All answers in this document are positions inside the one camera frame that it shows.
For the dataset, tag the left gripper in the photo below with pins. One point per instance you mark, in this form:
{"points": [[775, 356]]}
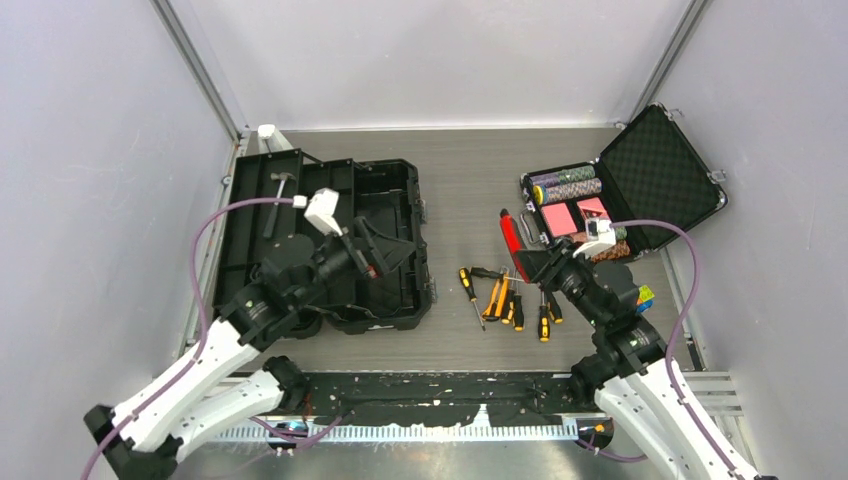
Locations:
{"points": [[381, 253]]}

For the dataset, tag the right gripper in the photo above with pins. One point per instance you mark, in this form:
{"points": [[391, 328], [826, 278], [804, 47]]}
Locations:
{"points": [[542, 261]]}

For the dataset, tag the red black pliers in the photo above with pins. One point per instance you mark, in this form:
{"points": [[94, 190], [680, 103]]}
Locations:
{"points": [[514, 241]]}

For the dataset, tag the black plastic toolbox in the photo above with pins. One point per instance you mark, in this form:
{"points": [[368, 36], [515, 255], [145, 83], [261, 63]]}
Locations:
{"points": [[385, 192]]}

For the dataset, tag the small steel hammer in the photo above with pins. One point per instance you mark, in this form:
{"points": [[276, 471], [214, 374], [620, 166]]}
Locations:
{"points": [[281, 178]]}

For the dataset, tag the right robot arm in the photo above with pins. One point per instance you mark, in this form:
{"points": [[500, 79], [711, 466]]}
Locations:
{"points": [[632, 377]]}

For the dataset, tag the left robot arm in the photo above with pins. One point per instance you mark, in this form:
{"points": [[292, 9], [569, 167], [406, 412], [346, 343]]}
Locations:
{"points": [[148, 435]]}

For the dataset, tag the pink card deck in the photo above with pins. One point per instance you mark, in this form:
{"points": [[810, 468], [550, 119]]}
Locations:
{"points": [[559, 220]]}

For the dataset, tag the yellow black screwdriver right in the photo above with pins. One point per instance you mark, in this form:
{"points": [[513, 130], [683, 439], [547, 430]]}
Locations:
{"points": [[549, 314]]}

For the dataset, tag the red card deck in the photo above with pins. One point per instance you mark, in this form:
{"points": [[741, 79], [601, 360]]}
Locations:
{"points": [[592, 208]]}

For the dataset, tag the poker chip row orange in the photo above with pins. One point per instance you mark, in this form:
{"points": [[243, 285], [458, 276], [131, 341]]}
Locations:
{"points": [[620, 250]]}

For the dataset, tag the poker chip row green red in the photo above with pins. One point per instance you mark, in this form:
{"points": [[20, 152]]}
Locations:
{"points": [[619, 233]]}

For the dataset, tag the poker chip row top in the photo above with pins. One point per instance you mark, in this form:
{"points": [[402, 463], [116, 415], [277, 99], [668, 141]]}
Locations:
{"points": [[564, 176]]}

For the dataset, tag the blue orange small object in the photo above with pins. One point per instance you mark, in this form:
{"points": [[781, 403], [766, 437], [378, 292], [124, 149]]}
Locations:
{"points": [[645, 299]]}

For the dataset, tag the black aluminium poker chip case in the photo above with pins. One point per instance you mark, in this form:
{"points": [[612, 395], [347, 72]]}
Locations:
{"points": [[650, 172]]}

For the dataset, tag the white metronome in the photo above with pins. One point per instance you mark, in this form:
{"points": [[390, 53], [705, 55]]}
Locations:
{"points": [[271, 139]]}

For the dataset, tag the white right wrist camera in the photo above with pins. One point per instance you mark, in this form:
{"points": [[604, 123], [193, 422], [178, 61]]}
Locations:
{"points": [[599, 236]]}

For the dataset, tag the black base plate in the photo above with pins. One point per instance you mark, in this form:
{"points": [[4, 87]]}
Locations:
{"points": [[442, 399]]}

